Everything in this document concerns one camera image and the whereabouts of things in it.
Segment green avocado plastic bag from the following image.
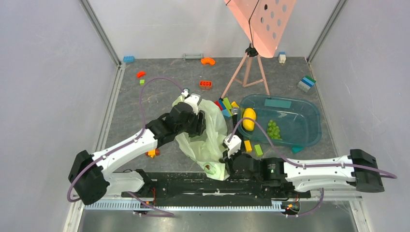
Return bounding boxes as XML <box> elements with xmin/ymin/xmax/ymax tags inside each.
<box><xmin>175</xmin><ymin>100</ymin><xmax>229</xmax><ymax>181</ymax></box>

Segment yellow fake mango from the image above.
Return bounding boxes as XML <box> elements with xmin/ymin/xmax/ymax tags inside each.
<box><xmin>242</xmin><ymin>108</ymin><xmax>257</xmax><ymax>131</ymax></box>

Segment green fake fruit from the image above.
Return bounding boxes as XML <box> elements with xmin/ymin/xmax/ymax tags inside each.
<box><xmin>267</xmin><ymin>120</ymin><xmax>281</xmax><ymax>140</ymax></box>

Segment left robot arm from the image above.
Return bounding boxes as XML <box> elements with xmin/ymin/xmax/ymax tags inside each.
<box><xmin>67</xmin><ymin>102</ymin><xmax>205</xmax><ymax>205</ymax></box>

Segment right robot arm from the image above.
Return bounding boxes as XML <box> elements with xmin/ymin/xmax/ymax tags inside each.
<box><xmin>227</xmin><ymin>149</ymin><xmax>384</xmax><ymax>197</ymax></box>

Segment yellow wooden block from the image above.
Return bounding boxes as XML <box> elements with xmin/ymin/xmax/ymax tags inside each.
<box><xmin>244</xmin><ymin>140</ymin><xmax>252</xmax><ymax>153</ymax></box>

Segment green wooden block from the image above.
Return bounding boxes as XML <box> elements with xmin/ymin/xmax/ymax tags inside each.
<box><xmin>254</xmin><ymin>144</ymin><xmax>264</xmax><ymax>157</ymax></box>

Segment red small block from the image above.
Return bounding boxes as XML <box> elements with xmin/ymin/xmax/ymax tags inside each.
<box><xmin>214</xmin><ymin>101</ymin><xmax>223</xmax><ymax>111</ymax></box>

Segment blue lego block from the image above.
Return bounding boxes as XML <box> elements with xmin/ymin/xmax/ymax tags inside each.
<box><xmin>221</xmin><ymin>109</ymin><xmax>232</xmax><ymax>118</ymax></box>

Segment long green block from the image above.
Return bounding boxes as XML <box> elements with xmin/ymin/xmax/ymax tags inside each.
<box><xmin>222</xmin><ymin>98</ymin><xmax>232</xmax><ymax>110</ymax></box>

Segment red lego brick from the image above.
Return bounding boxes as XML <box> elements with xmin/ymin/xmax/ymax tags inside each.
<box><xmin>199</xmin><ymin>81</ymin><xmax>212</xmax><ymax>90</ymax></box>

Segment black microphone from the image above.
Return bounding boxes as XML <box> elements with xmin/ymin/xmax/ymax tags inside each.
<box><xmin>231</xmin><ymin>107</ymin><xmax>240</xmax><ymax>135</ymax></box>

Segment yellow triangular block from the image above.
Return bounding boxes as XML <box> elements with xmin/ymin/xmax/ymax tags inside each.
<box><xmin>231</xmin><ymin>101</ymin><xmax>239</xmax><ymax>108</ymax></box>

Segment orange yellow toy car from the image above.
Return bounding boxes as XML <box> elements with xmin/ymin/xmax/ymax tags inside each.
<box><xmin>146</xmin><ymin>148</ymin><xmax>161</xmax><ymax>159</ymax></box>

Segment teal small block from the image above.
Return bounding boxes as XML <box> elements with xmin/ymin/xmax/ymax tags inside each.
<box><xmin>291</xmin><ymin>146</ymin><xmax>304</xmax><ymax>154</ymax></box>

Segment orange curved block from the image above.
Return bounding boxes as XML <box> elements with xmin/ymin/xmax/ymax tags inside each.
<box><xmin>201</xmin><ymin>57</ymin><xmax>216</xmax><ymax>66</ymax></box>

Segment red arch block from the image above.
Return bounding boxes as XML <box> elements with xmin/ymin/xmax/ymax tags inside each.
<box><xmin>136</xmin><ymin>71</ymin><xmax>146</xmax><ymax>78</ymax></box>

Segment teal plastic tub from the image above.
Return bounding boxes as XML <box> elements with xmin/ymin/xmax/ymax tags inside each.
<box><xmin>239</xmin><ymin>94</ymin><xmax>322</xmax><ymax>147</ymax></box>

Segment pink tripod stand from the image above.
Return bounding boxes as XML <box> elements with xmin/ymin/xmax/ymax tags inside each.
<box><xmin>220</xmin><ymin>43</ymin><xmax>270</xmax><ymax>99</ymax></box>

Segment blue lego brick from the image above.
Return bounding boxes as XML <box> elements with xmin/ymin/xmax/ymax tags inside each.
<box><xmin>122</xmin><ymin>56</ymin><xmax>135</xmax><ymax>63</ymax></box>

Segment grey blue green brick stack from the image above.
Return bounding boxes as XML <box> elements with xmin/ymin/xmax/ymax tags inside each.
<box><xmin>297</xmin><ymin>75</ymin><xmax>316</xmax><ymax>92</ymax></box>

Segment white blue small brick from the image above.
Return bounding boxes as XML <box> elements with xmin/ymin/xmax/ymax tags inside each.
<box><xmin>278</xmin><ymin>52</ymin><xmax>286</xmax><ymax>64</ymax></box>

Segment pink perforated panel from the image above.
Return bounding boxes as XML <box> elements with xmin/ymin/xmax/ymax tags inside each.
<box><xmin>225</xmin><ymin>0</ymin><xmax>296</xmax><ymax>58</ymax></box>

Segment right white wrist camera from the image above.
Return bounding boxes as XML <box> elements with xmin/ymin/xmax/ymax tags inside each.
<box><xmin>222</xmin><ymin>133</ymin><xmax>242</xmax><ymax>159</ymax></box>

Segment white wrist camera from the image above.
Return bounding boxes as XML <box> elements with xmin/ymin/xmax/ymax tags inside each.
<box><xmin>222</xmin><ymin>133</ymin><xmax>242</xmax><ymax>159</ymax></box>
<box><xmin>181</xmin><ymin>88</ymin><xmax>202</xmax><ymax>115</ymax></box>

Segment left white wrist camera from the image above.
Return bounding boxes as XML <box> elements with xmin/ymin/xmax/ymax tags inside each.
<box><xmin>181</xmin><ymin>88</ymin><xmax>202</xmax><ymax>115</ymax></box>

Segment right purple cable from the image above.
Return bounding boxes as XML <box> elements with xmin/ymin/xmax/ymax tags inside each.
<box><xmin>227</xmin><ymin>117</ymin><xmax>398</xmax><ymax>218</ymax></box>

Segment grey metal handle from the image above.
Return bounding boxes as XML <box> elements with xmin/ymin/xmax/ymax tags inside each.
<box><xmin>182</xmin><ymin>53</ymin><xmax>204</xmax><ymax>61</ymax></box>

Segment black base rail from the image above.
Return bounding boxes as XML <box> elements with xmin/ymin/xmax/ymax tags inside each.
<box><xmin>134</xmin><ymin>170</ymin><xmax>311</xmax><ymax>207</ymax></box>

